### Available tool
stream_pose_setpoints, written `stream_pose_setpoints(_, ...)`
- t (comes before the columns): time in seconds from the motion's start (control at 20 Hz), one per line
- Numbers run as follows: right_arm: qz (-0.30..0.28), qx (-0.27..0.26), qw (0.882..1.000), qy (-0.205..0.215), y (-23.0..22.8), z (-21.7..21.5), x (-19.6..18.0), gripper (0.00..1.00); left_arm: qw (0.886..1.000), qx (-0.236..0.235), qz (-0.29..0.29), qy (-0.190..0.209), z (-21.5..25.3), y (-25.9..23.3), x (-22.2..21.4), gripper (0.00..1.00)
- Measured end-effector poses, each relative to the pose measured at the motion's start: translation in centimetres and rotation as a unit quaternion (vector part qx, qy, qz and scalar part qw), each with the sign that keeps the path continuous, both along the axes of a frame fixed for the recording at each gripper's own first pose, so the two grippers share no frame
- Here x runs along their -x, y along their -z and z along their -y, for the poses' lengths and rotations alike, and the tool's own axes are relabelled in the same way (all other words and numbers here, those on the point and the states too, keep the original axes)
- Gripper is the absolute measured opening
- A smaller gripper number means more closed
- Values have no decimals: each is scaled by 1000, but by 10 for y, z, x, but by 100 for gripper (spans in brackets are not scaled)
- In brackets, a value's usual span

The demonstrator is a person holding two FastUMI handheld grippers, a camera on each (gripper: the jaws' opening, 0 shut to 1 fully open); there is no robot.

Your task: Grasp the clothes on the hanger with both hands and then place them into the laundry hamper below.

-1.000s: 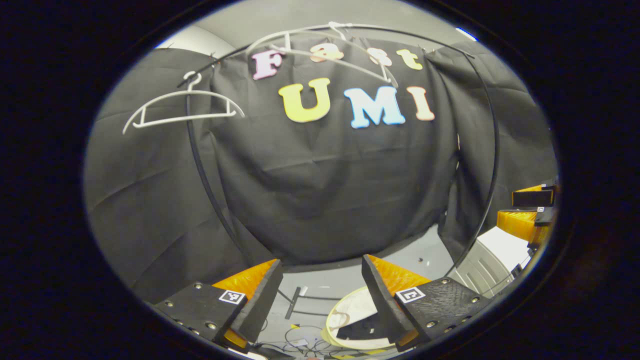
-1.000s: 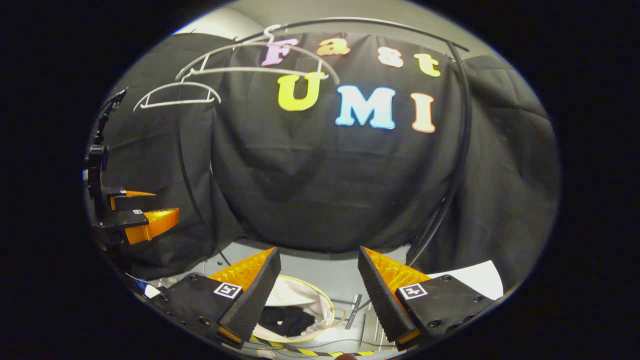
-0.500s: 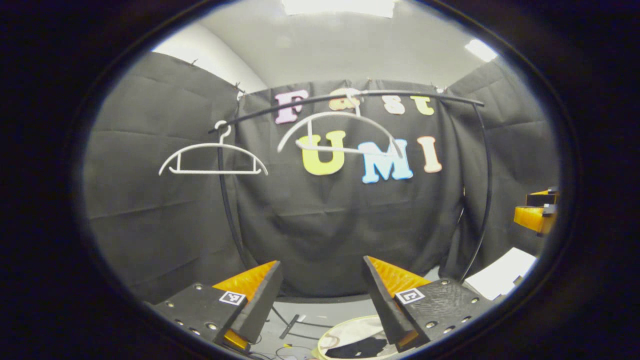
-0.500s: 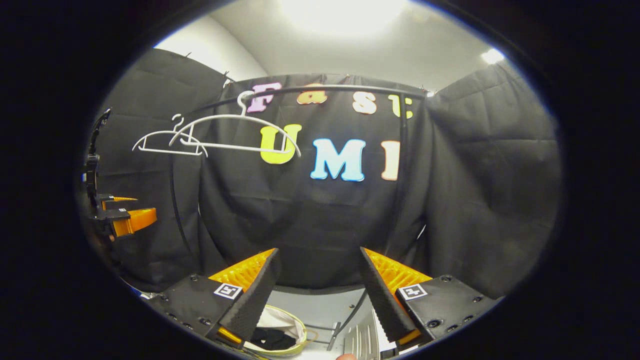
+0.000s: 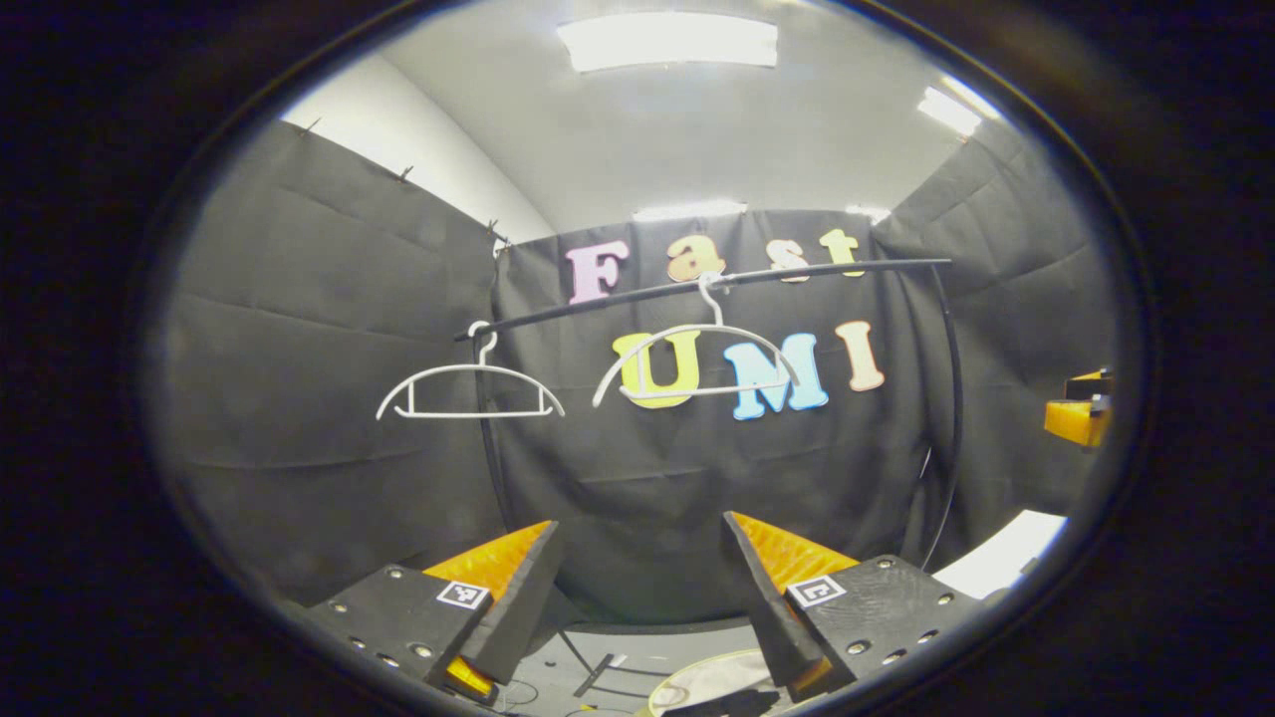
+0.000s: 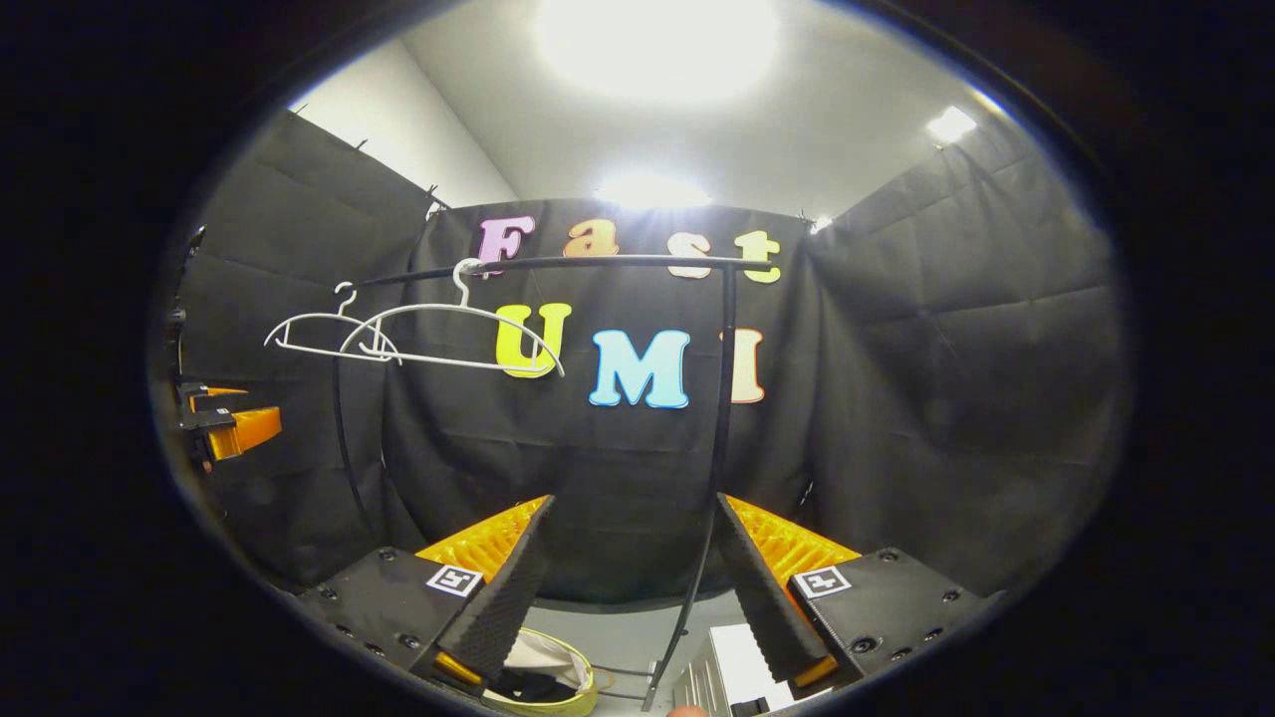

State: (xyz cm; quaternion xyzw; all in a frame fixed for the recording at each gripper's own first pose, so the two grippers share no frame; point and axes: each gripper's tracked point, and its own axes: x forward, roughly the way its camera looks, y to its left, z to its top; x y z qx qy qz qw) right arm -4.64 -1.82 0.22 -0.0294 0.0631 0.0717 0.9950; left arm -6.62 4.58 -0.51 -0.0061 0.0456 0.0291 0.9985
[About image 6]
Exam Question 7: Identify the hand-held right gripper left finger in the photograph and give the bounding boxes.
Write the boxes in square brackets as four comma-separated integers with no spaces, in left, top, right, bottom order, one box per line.
[299,495,558,698]

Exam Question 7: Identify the black backdrop cloth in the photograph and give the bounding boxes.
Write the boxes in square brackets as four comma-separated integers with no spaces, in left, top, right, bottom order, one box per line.
[164,105,1132,608]

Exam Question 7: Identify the small ceiling light panel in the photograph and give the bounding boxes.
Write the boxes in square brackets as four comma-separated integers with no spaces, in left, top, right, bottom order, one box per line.
[924,105,979,146]

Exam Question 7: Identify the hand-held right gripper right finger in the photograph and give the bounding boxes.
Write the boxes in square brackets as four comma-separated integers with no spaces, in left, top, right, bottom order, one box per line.
[715,492,998,703]

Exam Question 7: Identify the white plastic clothes hanger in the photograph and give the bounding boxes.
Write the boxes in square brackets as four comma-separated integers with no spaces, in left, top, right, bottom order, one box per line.
[263,282,404,366]
[339,257,566,379]

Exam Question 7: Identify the white yellow-rimmed laundry hamper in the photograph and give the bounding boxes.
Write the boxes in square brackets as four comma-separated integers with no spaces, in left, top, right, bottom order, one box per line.
[481,627,601,717]

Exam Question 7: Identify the ceiling light strip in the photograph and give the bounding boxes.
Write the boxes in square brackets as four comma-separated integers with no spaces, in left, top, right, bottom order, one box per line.
[594,172,712,211]

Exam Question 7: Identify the large ceiling light panel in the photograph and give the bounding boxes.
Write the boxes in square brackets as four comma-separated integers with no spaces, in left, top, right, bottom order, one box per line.
[531,0,782,107]

